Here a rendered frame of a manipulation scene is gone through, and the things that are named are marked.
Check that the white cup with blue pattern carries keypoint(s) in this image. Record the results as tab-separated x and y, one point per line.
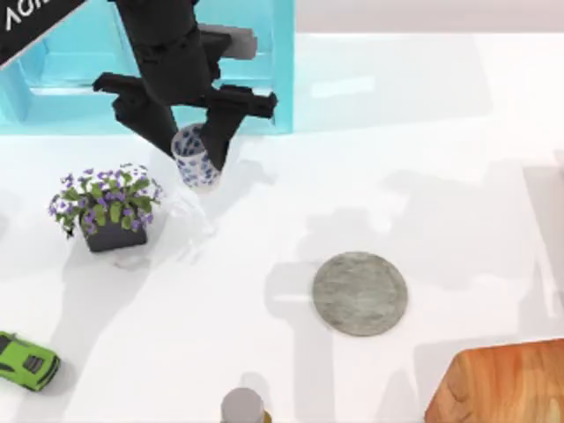
194	169

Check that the wooden board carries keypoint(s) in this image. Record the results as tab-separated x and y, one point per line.
506	383

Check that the bottle with grey cap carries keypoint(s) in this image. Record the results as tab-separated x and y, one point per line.
242	407

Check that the light blue rack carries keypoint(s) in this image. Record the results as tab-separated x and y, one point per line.
283	66

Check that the purple flowers in dark pot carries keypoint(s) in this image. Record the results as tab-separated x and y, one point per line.
106	207

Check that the green toy car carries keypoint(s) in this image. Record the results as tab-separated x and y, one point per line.
26	363

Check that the grey round coaster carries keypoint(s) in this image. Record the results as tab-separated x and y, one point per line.
359	293

